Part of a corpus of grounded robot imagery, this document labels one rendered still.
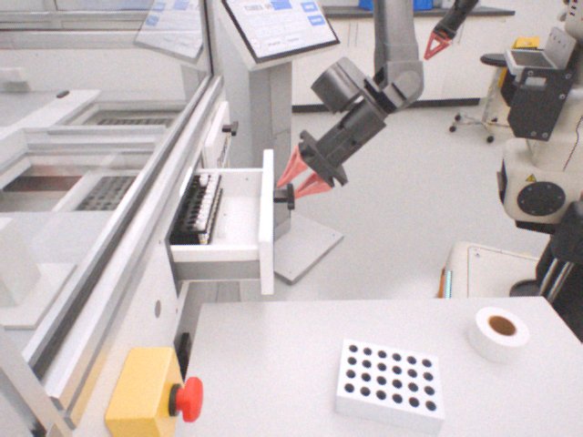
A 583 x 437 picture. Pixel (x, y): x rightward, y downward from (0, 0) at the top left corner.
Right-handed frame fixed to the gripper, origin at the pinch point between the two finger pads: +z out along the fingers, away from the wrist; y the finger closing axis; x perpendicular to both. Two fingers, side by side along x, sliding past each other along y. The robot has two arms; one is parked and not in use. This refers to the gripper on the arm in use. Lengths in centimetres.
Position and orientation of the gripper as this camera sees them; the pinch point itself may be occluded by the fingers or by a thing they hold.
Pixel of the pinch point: (288, 189)
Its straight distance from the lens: 64.5
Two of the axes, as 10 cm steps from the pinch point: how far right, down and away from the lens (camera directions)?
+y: -7.1, -5.8, -4.1
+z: -7.1, 6.1, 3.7
